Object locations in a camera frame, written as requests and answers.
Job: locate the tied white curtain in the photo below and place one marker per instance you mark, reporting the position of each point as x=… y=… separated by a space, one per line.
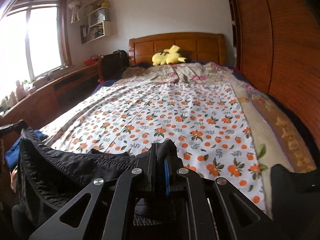
x=75 y=5

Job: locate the yellow plush toy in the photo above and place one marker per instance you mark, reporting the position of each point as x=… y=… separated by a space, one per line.
x=168 y=56

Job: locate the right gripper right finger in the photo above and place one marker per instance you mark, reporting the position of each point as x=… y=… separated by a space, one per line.
x=211 y=209

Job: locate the wooden desk cabinet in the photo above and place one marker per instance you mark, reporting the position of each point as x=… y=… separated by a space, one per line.
x=54 y=99

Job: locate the dark backpack on chair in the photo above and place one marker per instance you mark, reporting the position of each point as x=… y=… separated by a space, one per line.
x=112 y=65

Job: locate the floral quilt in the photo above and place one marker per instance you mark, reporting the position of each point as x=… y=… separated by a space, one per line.
x=275 y=138

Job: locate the black garment at bedside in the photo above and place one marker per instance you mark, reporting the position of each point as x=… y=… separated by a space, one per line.
x=295 y=202

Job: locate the orange print bed sheet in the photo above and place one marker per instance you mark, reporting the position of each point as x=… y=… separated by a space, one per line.
x=205 y=122

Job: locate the black jacket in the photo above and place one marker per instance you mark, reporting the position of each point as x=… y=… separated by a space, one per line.
x=47 y=179

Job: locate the pink bottle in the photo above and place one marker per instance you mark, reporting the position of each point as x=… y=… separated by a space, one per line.
x=20 y=92

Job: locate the white wall shelf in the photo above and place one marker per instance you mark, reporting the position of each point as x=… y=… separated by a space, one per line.
x=96 y=22

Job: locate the folded blue garment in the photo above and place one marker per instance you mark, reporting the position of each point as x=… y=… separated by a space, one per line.
x=11 y=156

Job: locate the wooden louvered wardrobe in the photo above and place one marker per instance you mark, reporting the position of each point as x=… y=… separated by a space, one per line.
x=278 y=53

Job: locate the red bowl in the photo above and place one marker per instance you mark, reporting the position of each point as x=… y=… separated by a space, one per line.
x=90 y=62

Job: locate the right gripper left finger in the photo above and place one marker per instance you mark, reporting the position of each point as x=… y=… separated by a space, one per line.
x=105 y=209

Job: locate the window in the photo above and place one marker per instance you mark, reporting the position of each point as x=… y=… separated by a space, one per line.
x=34 y=41

